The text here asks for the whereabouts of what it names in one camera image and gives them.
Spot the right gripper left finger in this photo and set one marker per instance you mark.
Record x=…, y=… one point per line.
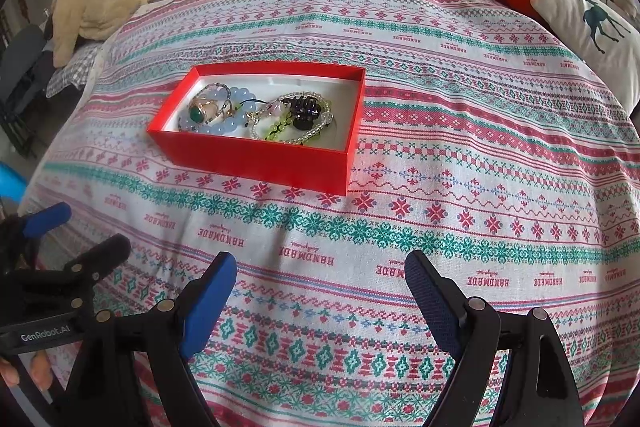
x=201, y=302

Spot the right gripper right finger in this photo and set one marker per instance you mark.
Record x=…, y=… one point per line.
x=440, y=301

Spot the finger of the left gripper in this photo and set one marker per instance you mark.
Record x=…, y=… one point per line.
x=101, y=260
x=42, y=222

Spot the black hair claw clip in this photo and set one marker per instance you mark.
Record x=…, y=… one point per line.
x=304, y=111

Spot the red jewelry box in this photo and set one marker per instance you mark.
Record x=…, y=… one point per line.
x=258, y=141

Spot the patterned knit bedspread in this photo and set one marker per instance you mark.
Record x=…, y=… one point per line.
x=484, y=142

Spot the black chair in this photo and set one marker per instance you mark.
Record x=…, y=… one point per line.
x=26, y=69

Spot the deer print pillow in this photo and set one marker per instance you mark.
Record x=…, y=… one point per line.
x=602, y=39

